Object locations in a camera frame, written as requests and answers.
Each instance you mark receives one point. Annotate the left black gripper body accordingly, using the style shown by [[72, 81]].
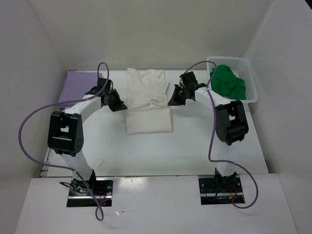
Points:
[[108, 94]]

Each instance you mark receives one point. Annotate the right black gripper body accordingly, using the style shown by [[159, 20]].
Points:
[[185, 88]]

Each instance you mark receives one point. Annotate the purple t shirt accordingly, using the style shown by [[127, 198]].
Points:
[[77, 84]]

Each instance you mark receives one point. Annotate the cream white t shirt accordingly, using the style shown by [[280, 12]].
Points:
[[148, 111]]

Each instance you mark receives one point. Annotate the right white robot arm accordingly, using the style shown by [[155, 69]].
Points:
[[229, 124]]

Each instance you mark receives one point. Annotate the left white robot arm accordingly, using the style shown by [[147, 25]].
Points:
[[66, 136]]

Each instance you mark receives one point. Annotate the green t shirt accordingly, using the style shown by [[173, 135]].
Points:
[[227, 84]]

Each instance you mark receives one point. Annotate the white plastic basket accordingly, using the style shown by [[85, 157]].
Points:
[[243, 70]]

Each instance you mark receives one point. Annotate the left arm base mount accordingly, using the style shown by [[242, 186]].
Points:
[[79, 196]]

